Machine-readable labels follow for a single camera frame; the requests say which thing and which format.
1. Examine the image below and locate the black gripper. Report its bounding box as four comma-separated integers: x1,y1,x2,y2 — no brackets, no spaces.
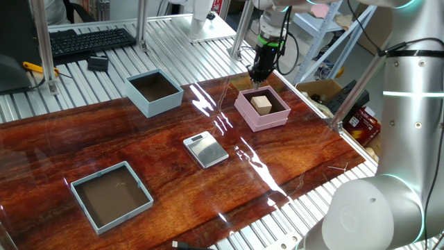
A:
246,44,282,90

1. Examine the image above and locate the light wooden cube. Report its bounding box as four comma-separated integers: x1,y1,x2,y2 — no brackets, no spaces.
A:
250,95,273,116

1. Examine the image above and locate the pink cardboard box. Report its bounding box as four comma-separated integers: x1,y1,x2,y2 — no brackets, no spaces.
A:
234,85,291,133

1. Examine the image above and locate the open cardboard box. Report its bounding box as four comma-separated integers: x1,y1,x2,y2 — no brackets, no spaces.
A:
296,78,344,105

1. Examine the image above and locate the deep light blue box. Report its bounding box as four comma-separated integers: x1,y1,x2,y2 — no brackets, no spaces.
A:
123,68,185,119

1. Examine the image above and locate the red printed box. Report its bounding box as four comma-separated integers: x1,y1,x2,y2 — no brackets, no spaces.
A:
342,106,382,147

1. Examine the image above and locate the small black box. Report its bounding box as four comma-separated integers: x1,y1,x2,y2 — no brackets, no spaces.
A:
87,55,110,73

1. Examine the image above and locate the shallow light blue box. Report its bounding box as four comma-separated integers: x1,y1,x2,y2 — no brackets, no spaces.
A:
70,160,154,236

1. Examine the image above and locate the silver digital scale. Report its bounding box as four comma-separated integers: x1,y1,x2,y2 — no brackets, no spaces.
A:
182,131,230,170

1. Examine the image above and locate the pink cloth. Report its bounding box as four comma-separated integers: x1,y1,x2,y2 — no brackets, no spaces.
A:
310,3,330,19

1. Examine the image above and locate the black power strip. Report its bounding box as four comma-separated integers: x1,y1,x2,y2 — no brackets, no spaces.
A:
325,79,370,115

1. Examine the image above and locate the beige crumpled cloth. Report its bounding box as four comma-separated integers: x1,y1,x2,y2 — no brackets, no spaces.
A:
334,13,353,31

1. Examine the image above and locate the wood grain table mat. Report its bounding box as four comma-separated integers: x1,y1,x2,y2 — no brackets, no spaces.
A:
0,67,368,250

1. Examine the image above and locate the black keyboard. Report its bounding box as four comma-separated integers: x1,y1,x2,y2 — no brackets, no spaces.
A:
48,27,137,59

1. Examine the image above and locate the black office chair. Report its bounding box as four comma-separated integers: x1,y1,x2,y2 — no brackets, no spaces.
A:
61,0,97,24

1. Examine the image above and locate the person in light shirt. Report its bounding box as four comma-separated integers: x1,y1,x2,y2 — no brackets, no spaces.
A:
43,0,72,26

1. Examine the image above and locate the black monitor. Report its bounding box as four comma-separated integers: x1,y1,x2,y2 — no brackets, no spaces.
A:
0,0,44,95

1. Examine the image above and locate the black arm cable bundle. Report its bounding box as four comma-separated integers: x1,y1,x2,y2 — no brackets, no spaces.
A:
249,0,444,250

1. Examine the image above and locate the white shelf frame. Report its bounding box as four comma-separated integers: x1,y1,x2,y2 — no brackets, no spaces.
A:
293,0,377,84

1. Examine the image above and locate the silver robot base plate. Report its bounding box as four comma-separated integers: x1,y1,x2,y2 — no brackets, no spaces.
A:
262,231,303,250

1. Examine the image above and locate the black USB cable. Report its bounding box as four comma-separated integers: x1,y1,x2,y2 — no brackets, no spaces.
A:
171,240,212,250

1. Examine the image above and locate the yellow handled tool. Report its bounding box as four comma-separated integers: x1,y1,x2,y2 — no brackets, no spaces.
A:
22,61,74,79

